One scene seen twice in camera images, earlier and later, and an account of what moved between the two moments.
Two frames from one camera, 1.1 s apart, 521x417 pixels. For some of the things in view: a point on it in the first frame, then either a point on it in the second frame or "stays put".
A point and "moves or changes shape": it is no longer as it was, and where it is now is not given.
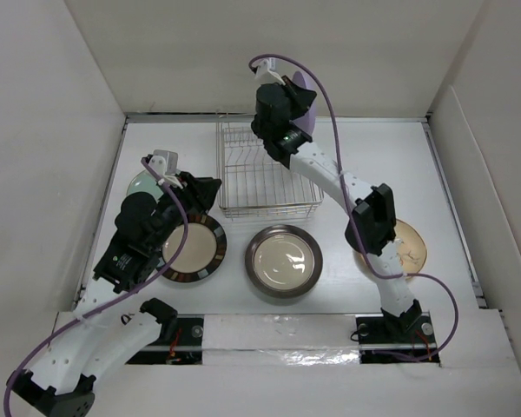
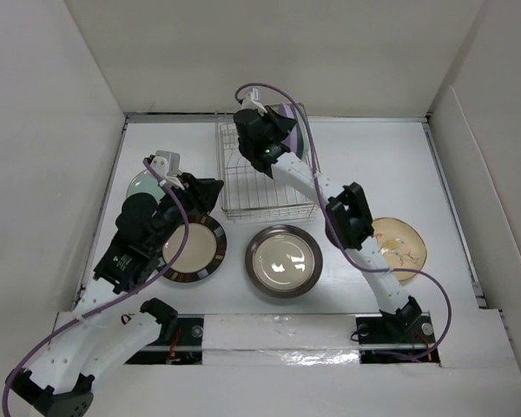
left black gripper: x=199 y=192 stays put
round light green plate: x=144 y=182 stays put
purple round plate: x=308 y=118 moves or changes shape
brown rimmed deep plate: x=283 y=261 stays put
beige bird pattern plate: x=412 y=249 stays put
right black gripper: x=300 y=97 → x=281 y=124
